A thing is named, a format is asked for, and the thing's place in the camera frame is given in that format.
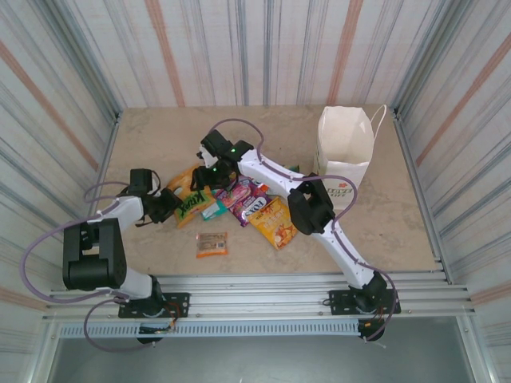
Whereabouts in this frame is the pink purple snack bag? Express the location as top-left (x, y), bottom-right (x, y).
top-left (215, 177), bottom-right (257, 209)

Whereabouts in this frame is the orange green snack bag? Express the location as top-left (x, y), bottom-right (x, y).
top-left (165, 164), bottom-right (217, 230)

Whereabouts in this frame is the purple candy bag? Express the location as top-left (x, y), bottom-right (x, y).
top-left (228, 187), bottom-right (271, 228)

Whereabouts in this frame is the yellow chips bag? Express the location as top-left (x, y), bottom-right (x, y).
top-left (246, 196), bottom-right (299, 251)

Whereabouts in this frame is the white paper bag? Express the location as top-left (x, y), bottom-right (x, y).
top-left (312, 104), bottom-right (389, 212)

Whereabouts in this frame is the blue white snack packet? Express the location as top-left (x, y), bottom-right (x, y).
top-left (248, 178), bottom-right (273, 197)

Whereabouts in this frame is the teal white snack packet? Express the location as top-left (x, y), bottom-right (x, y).
top-left (200, 199), bottom-right (229, 222)

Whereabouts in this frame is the small orange snack packet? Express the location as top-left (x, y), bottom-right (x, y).
top-left (195, 231), bottom-right (229, 259)

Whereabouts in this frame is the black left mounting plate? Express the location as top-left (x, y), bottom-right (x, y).
top-left (117, 291), bottom-right (191, 319)

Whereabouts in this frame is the black mounting plate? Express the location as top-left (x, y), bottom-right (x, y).
top-left (327, 288), bottom-right (397, 317)
top-left (117, 291), bottom-right (191, 319)

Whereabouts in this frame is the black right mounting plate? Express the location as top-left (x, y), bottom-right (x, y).
top-left (327, 288), bottom-right (397, 317)

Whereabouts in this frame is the aluminium mounting rail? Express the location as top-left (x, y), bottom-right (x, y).
top-left (42, 270), bottom-right (479, 322)

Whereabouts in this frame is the slotted grey cable duct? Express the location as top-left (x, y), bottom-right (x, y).
top-left (57, 320), bottom-right (361, 339)

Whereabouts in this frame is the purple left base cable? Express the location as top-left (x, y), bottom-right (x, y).
top-left (83, 298), bottom-right (161, 353)

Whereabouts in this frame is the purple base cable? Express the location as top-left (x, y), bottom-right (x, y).
top-left (357, 266), bottom-right (402, 343)
top-left (83, 298), bottom-right (161, 353)

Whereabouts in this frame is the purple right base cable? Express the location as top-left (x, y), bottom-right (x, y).
top-left (357, 266), bottom-right (402, 343)

